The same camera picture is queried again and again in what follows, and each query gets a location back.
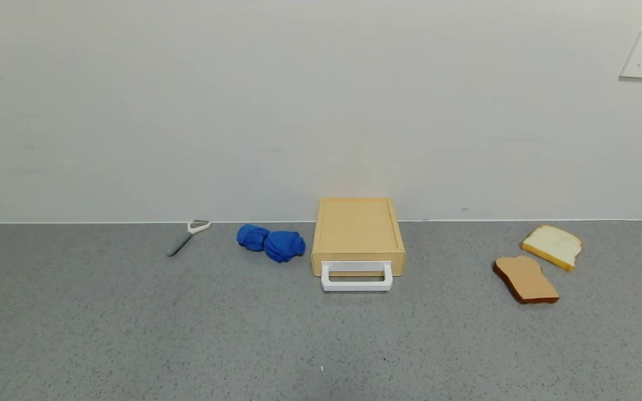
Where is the brown toast slice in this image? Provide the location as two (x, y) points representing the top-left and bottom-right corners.
(492, 255), (561, 305)

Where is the white bread slice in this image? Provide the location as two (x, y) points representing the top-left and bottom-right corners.
(521, 224), (583, 272)

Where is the grey handled white peeler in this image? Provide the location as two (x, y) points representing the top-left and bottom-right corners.
(166, 219), (211, 257)

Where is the crumpled blue cloth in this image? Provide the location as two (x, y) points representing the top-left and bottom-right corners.
(236, 224), (306, 263)

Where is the yellow drawer cabinet housing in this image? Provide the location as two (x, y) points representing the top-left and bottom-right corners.
(312, 197), (406, 262)

